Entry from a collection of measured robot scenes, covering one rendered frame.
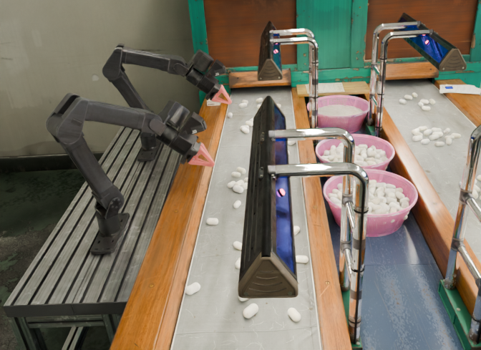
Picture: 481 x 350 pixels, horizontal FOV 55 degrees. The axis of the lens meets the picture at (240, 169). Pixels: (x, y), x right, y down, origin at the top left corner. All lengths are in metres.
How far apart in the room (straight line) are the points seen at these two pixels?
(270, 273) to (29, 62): 2.94
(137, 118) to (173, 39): 1.76
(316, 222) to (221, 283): 0.32
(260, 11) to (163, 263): 1.41
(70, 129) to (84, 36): 1.98
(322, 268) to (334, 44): 1.40
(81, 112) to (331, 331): 0.81
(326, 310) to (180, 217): 0.52
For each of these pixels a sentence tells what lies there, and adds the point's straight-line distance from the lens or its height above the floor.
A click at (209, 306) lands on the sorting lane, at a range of 1.08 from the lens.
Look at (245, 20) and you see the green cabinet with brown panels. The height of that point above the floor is 1.09.
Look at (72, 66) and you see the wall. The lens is 3.31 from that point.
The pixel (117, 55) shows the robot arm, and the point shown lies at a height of 1.09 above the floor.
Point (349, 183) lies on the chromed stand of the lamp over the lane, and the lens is 0.98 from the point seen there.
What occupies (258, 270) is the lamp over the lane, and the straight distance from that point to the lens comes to 0.61.
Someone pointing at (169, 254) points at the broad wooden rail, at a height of 0.76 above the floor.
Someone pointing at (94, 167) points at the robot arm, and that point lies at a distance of 1.37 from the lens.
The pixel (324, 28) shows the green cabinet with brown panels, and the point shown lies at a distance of 2.29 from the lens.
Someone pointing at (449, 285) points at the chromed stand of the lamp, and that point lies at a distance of 1.19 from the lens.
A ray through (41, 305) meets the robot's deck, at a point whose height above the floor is 0.67.
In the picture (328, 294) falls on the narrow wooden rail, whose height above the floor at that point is 0.76.
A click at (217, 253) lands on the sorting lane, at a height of 0.74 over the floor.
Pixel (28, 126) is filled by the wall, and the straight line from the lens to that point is 3.59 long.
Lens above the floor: 1.48
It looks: 28 degrees down
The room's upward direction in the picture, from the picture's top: 5 degrees counter-clockwise
